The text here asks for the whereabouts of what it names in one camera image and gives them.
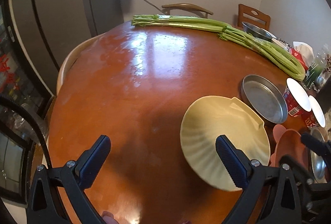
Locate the round steel pan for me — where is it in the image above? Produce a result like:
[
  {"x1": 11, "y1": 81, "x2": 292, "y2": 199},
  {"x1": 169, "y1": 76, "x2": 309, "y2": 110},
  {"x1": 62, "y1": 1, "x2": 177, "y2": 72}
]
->
[{"x1": 241, "y1": 74, "x2": 288, "y2": 124}]

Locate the cream shell-shaped plate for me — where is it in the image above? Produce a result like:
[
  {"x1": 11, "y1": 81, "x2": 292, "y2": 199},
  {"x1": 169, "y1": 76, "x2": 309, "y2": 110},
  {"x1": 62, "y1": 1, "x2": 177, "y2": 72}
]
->
[{"x1": 180, "y1": 96, "x2": 270, "y2": 191}]

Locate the steel bowl near edge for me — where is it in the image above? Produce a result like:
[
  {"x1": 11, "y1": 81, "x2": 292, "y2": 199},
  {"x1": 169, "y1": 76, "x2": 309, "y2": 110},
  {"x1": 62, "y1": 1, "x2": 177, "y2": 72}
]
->
[{"x1": 310, "y1": 127, "x2": 329, "y2": 183}]

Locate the red cup white lid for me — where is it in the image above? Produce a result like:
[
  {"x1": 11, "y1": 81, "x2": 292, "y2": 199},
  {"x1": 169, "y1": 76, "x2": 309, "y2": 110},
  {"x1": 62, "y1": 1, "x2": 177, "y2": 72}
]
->
[
  {"x1": 283, "y1": 78, "x2": 311, "y2": 117},
  {"x1": 301, "y1": 95, "x2": 326, "y2": 129}
]

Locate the pink animal-shaped bowl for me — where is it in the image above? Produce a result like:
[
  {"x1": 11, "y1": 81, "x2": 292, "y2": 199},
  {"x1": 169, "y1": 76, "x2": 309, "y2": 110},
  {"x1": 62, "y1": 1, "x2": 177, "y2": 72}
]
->
[{"x1": 270, "y1": 124, "x2": 309, "y2": 169}]

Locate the black thermos flask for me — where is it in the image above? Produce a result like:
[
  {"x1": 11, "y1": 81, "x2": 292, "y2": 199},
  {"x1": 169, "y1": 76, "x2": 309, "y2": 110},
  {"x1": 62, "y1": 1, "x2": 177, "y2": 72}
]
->
[{"x1": 316, "y1": 78, "x2": 331, "y2": 113}]

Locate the clear green-label bottle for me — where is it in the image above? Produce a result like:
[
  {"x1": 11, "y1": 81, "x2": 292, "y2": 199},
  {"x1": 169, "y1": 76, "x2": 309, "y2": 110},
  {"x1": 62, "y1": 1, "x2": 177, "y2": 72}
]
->
[{"x1": 303, "y1": 44, "x2": 330, "y2": 89}]

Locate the right celery bunch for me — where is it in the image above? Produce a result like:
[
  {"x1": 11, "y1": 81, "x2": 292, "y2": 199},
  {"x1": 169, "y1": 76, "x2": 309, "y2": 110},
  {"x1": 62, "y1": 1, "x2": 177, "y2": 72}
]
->
[{"x1": 219, "y1": 26, "x2": 305, "y2": 82}]

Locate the celery bunch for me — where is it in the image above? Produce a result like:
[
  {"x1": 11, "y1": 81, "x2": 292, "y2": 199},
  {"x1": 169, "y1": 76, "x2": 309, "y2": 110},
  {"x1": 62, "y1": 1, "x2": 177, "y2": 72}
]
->
[
  {"x1": 219, "y1": 26, "x2": 305, "y2": 82},
  {"x1": 131, "y1": 14, "x2": 233, "y2": 33}
]

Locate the red tissue box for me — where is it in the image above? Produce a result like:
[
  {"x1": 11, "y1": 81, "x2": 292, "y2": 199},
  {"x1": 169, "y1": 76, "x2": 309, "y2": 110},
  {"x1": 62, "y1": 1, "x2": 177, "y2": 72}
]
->
[{"x1": 289, "y1": 48, "x2": 308, "y2": 71}]

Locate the cream chair beside table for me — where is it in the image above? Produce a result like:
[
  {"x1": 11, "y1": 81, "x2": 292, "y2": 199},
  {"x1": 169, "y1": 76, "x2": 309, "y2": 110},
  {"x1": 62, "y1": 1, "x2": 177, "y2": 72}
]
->
[{"x1": 56, "y1": 33, "x2": 104, "y2": 95}]

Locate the steel bowl far side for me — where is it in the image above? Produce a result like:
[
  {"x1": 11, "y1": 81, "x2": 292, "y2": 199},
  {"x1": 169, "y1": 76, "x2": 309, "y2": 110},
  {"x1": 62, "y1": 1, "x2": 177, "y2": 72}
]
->
[{"x1": 242, "y1": 22, "x2": 275, "y2": 41}]

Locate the brown slatted wooden chair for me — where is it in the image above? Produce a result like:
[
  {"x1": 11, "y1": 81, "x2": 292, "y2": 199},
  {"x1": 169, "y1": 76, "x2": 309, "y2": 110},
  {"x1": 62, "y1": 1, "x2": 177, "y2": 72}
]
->
[{"x1": 237, "y1": 4, "x2": 271, "y2": 31}]

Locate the grey refrigerator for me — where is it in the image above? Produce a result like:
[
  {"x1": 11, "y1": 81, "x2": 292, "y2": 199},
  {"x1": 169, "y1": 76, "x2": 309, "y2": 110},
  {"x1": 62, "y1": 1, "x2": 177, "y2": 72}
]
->
[{"x1": 7, "y1": 0, "x2": 124, "y2": 93}]

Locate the left celery bunch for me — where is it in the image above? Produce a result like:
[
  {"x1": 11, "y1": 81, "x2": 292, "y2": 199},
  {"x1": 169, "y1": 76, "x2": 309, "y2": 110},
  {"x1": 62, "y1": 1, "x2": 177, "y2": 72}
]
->
[{"x1": 131, "y1": 14, "x2": 233, "y2": 33}]

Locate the curved-back wooden chair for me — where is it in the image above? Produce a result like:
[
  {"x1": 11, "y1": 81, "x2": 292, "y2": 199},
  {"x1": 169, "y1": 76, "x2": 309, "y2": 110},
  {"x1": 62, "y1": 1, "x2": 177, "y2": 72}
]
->
[{"x1": 162, "y1": 3, "x2": 214, "y2": 18}]

